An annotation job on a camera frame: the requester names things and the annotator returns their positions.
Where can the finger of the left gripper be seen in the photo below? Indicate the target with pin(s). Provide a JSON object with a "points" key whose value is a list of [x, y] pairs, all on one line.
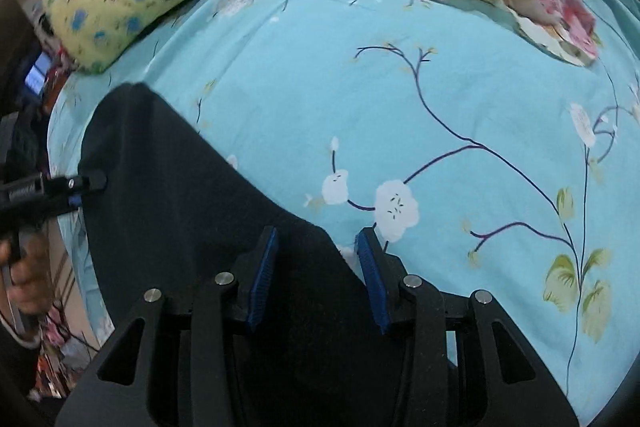
{"points": [[80, 184]]}

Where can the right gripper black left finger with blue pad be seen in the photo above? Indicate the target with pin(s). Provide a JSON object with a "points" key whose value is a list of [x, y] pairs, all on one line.
{"points": [[168, 362]]}

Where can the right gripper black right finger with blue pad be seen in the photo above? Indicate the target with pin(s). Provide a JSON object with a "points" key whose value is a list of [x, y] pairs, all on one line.
{"points": [[462, 359]]}

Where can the black pants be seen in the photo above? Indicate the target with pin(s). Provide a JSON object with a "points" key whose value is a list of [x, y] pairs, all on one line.
{"points": [[174, 214]]}

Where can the person's left hand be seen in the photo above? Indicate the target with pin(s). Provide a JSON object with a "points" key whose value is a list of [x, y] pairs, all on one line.
{"points": [[31, 290]]}

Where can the light blue floral bedsheet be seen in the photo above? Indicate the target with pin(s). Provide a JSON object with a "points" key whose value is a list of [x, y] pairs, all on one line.
{"points": [[480, 160]]}

